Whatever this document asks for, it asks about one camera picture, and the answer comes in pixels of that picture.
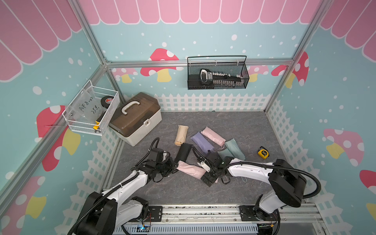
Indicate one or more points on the pink sleeved umbrella rear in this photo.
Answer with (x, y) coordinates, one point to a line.
(213, 136)

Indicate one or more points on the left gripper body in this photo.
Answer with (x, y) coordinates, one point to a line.
(165, 168)

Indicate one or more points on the mint sleeved umbrella right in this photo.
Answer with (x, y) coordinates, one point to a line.
(235, 150)

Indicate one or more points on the light pink umbrella sleeve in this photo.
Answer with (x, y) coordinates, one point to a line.
(191, 170)

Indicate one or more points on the mint sleeved umbrella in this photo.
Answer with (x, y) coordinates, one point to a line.
(235, 150)
(225, 153)

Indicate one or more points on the black umbrella sleeve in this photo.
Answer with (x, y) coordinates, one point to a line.
(183, 153)

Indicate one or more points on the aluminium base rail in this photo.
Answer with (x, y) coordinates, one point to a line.
(218, 219)

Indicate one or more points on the black wire wall basket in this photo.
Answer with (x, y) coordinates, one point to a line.
(231, 64)

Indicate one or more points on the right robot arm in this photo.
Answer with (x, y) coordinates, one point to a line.
(290, 186)

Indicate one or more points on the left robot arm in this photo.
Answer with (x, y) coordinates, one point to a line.
(103, 212)

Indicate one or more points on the socket set in basket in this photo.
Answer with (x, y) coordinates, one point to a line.
(220, 79)

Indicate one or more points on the beige sleeved umbrella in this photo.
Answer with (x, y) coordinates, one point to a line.
(181, 135)

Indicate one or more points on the black tape roll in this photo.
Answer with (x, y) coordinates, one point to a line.
(106, 101)

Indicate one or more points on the mint sleeved umbrella left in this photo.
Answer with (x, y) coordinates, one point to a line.
(225, 153)

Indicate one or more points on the purple sleeved umbrella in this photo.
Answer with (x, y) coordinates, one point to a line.
(202, 143)

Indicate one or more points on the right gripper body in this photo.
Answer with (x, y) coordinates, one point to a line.
(210, 176)

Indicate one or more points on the brown white tool box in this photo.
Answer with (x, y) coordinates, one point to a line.
(134, 120)

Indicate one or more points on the yellow black utility knife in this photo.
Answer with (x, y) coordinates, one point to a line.
(96, 127)

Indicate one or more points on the yellow tape measure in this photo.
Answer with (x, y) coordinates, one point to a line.
(263, 152)

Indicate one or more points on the clear plastic wall bin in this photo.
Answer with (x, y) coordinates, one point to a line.
(83, 111)

